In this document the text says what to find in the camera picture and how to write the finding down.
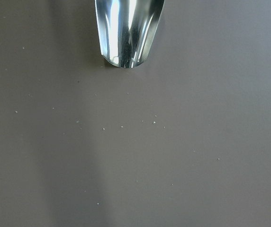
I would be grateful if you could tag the shiny metal scoop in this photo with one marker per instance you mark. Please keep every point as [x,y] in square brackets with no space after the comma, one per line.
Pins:
[126,30]

